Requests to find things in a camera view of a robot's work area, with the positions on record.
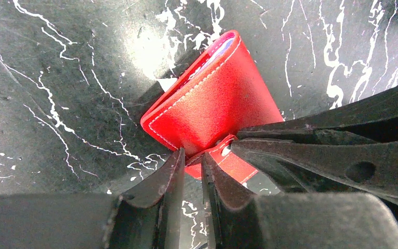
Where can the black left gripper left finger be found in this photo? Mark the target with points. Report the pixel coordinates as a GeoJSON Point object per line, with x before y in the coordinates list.
{"type": "Point", "coordinates": [145, 216]}

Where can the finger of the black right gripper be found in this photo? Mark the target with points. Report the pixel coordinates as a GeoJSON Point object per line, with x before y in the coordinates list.
{"type": "Point", "coordinates": [372, 119]}
{"type": "Point", "coordinates": [369, 167]}

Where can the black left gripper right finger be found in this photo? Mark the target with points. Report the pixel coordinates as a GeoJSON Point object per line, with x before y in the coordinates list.
{"type": "Point", "coordinates": [240, 218]}

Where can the red card holder wallet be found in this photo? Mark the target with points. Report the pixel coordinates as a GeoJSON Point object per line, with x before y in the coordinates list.
{"type": "Point", "coordinates": [221, 93]}

